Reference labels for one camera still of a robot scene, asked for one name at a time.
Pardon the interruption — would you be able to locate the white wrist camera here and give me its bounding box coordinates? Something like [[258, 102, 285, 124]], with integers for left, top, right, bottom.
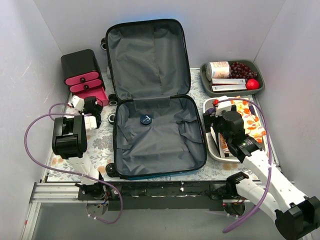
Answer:
[[67, 95, 85, 112], [212, 96, 233, 117]]

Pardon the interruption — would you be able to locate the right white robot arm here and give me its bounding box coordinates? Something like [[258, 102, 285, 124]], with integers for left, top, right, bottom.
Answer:
[[203, 106, 320, 240]]

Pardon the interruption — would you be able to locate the navy round cosmetic jar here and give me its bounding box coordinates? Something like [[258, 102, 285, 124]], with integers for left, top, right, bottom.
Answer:
[[140, 114, 153, 126]]

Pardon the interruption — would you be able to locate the dark red grape bunch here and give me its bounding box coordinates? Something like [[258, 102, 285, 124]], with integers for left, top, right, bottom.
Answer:
[[229, 62, 258, 81]]

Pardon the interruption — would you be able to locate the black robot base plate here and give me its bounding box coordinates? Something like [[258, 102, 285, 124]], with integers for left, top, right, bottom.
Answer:
[[75, 180, 246, 217]]

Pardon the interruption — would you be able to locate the lower white toothpaste box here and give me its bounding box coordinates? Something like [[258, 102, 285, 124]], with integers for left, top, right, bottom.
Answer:
[[211, 84, 247, 92]]

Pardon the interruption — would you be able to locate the white plastic basin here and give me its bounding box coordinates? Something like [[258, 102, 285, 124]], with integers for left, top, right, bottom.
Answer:
[[202, 95, 269, 164]]

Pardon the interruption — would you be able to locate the black pink mini drawer chest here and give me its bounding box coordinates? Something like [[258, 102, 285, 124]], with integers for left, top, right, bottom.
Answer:
[[60, 49, 109, 106]]

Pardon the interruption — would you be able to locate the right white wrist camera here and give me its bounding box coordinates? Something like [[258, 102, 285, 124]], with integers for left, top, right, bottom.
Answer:
[[212, 96, 233, 117]]

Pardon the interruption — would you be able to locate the floral patterned table mat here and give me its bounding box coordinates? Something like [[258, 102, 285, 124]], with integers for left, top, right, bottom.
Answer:
[[46, 68, 258, 183]]

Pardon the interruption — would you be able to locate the blue fish-print kids suitcase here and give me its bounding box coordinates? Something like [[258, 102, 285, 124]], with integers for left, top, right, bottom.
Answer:
[[105, 19, 207, 180]]

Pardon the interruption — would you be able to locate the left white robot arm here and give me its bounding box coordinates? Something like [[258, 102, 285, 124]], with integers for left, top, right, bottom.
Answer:
[[52, 95, 107, 200]]

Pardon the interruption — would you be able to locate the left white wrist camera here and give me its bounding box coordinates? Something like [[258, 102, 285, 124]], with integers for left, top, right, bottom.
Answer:
[[67, 95, 85, 112]]

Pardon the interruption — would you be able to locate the white toothpaste box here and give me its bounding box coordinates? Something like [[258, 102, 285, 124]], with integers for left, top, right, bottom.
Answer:
[[211, 84, 247, 92], [211, 78, 246, 86]]

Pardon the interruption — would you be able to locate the white pink tissue roll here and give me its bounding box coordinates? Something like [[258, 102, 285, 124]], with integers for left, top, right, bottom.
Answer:
[[205, 61, 231, 81]]

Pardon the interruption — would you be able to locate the black white striped garment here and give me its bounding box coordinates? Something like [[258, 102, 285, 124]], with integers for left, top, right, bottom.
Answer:
[[210, 126, 235, 159]]

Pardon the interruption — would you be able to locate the upper white toothpaste box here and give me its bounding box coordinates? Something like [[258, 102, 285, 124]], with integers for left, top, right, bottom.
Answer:
[[211, 78, 246, 86]]

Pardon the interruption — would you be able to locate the dark green plastic tray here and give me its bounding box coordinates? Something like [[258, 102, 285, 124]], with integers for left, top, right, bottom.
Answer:
[[200, 59, 265, 98]]

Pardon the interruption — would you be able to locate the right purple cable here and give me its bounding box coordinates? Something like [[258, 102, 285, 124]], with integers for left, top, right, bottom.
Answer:
[[217, 98, 273, 234]]

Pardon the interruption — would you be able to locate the red apple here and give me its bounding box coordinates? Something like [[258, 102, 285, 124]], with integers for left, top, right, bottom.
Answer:
[[246, 78, 260, 90]]

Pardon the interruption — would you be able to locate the orange bunny towel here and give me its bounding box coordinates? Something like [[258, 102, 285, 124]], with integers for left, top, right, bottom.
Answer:
[[218, 133, 231, 154]]

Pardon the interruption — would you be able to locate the white floral cloth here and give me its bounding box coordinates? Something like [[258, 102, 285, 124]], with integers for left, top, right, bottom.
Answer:
[[231, 98, 267, 144]]

